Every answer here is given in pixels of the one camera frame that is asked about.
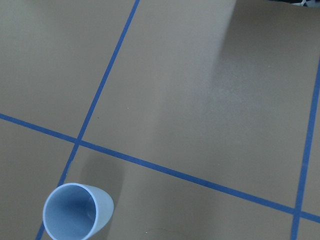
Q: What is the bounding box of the light blue plastic cup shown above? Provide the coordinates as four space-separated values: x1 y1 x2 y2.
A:
42 183 115 240

